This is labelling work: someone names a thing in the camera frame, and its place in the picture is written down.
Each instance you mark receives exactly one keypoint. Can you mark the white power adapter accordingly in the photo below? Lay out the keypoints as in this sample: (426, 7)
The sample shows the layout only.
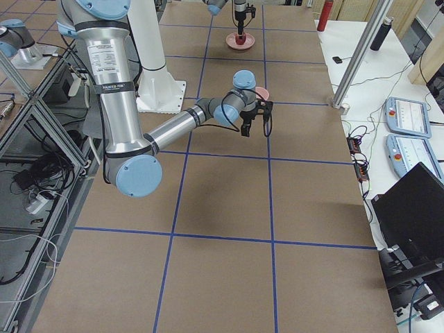
(36, 204)

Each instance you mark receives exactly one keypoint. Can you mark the black power brick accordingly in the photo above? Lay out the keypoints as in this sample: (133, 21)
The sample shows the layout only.
(23, 179)

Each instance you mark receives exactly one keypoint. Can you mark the teach pendant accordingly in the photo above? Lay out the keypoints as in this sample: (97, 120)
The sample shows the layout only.
(405, 152)
(407, 117)

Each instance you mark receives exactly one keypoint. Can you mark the black orange usb hub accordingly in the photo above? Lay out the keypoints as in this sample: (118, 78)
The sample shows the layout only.
(353, 145)

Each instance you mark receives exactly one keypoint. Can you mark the black monitor stand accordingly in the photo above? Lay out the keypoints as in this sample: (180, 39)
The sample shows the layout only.
(413, 279)

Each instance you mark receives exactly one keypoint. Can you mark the upper teach pendant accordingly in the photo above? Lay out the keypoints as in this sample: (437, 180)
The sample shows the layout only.
(407, 117)

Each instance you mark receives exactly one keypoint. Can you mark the black laptop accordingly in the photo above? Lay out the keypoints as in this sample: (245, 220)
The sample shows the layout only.
(412, 210)

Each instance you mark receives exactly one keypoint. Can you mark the small black device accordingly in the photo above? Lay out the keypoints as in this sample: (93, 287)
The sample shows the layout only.
(337, 60)

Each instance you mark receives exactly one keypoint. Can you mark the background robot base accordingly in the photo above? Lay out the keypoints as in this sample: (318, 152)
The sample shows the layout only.
(19, 46)

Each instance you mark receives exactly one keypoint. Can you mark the aluminium frame cart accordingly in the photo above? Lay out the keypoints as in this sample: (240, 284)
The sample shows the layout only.
(48, 141)

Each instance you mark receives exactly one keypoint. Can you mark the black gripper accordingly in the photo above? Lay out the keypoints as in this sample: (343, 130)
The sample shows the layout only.
(239, 15)
(248, 116)

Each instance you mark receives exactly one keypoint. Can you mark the red water bottle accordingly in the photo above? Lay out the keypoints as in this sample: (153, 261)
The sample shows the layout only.
(324, 16)

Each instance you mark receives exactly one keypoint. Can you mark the red apple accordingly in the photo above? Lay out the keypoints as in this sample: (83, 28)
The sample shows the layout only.
(240, 40)

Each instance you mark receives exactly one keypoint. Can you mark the aluminium frame post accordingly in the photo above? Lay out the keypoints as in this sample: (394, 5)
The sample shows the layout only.
(371, 29)

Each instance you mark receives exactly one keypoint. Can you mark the black water bottle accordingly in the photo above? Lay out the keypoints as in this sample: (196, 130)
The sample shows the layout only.
(382, 33)

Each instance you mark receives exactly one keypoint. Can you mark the pink plate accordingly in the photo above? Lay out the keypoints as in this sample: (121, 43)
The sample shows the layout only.
(230, 41)

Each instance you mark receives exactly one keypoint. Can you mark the lower teach pendant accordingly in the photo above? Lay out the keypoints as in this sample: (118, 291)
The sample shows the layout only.
(405, 152)

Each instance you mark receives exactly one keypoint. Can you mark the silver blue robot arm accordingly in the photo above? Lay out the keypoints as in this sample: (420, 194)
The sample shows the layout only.
(135, 138)
(215, 7)

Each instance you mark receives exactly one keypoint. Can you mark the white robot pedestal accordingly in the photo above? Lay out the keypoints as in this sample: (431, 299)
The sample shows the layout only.
(158, 91)

